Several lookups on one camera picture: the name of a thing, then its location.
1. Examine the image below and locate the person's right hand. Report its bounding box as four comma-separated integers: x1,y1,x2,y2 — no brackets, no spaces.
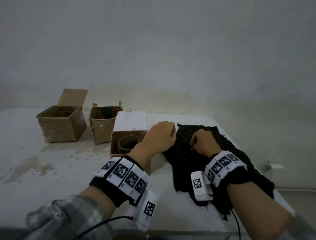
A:
189,128,222,159

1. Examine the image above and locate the person's left hand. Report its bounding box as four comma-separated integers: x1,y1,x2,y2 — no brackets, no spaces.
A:
129,121,176,163

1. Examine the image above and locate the pile of black bubble wrap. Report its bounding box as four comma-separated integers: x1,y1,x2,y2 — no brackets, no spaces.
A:
162,123,275,221

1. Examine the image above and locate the paper box with white lid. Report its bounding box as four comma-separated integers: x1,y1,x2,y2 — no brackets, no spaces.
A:
110,110,151,175

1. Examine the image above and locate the paper box with notched rim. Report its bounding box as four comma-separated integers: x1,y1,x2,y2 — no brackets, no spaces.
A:
89,102,123,145

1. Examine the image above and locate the paper box with tall flap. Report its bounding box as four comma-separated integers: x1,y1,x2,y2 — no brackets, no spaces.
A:
36,88,89,143

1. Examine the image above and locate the person's left forearm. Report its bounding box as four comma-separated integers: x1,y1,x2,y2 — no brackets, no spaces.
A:
24,185,117,240

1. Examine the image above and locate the person's right forearm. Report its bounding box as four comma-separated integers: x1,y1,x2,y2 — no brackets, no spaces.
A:
226,182,299,240

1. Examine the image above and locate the clear glass jar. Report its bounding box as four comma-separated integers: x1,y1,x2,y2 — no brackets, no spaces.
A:
118,135,143,151

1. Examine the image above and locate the left wrist marker band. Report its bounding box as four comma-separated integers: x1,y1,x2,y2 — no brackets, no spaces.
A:
89,155,150,208

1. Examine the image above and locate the white plastic block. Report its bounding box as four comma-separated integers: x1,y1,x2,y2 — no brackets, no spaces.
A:
265,161,284,172

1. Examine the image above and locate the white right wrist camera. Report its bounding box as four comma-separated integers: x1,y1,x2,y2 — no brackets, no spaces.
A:
190,171,214,202

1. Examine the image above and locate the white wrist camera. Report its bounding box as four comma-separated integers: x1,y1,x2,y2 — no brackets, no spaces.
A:
190,171,214,202
128,190,158,232

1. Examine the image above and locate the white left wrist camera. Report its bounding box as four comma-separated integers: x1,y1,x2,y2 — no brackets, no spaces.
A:
128,190,158,232

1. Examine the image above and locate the black right camera cable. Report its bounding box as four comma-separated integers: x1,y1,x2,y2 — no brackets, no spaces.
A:
229,209,241,240

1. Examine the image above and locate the black camera cable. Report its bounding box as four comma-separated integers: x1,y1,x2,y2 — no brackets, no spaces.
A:
229,209,241,240
78,216,134,240

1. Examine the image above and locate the black left camera cable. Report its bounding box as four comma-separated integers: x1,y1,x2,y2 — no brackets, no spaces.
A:
78,216,134,240

